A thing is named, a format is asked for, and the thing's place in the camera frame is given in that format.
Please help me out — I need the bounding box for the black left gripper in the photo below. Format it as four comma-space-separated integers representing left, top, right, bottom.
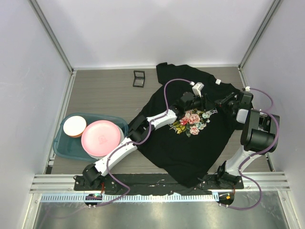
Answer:
184, 93, 217, 113

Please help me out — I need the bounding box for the black floral print t-shirt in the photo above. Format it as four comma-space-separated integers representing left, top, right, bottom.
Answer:
138, 62, 243, 188

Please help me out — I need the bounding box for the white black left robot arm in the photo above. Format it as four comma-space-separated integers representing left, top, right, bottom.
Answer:
82, 92, 215, 190

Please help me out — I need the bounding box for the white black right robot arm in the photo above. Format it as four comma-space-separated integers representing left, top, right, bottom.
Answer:
213, 86, 280, 188

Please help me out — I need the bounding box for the white plate under pink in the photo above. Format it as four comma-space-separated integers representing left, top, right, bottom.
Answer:
83, 127, 124, 159

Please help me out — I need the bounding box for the orange bowl under white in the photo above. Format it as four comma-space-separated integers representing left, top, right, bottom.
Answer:
68, 133, 82, 138

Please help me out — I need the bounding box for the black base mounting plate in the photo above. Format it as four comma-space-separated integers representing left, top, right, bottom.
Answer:
73, 174, 244, 196

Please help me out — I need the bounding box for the teal plastic tray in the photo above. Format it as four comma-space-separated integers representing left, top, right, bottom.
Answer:
52, 113, 128, 162

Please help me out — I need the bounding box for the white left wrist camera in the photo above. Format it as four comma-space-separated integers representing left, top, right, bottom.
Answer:
192, 82, 204, 97

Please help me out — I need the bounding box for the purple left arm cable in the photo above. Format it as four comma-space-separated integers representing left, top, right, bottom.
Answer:
94, 78, 196, 207

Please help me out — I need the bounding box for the white slotted cable duct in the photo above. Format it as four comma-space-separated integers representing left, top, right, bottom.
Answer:
40, 192, 219, 203

